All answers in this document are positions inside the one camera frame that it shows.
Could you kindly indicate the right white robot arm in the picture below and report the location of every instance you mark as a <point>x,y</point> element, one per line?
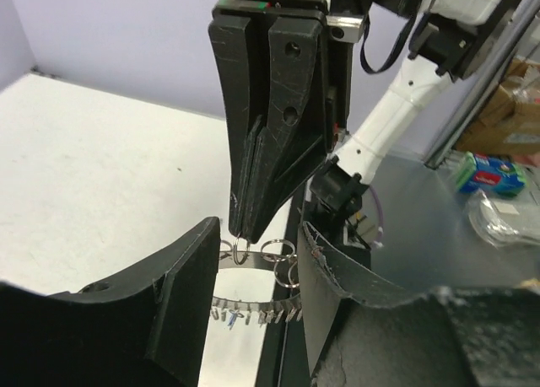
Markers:
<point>410,52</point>

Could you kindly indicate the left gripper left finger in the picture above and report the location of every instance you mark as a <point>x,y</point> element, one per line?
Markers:
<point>143,326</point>

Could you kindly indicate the cardboard box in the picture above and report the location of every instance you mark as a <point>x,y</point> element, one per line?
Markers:
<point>508,123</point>

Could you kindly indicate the large metal keyring with keys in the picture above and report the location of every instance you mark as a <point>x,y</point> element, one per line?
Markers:
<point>259,285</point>

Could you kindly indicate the clear plastic bag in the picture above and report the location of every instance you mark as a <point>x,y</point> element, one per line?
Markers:
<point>503,222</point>

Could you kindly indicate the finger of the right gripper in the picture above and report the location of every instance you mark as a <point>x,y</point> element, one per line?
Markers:
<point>236,52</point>
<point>309,89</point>

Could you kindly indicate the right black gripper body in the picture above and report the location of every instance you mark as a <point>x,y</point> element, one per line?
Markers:
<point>287,3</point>

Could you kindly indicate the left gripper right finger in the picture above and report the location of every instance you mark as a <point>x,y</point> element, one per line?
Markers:
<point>442,337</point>

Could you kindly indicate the green blue tissue pack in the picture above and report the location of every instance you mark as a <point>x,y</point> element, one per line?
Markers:
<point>481,172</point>

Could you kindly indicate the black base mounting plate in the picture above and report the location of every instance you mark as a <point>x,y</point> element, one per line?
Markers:
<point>292,352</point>

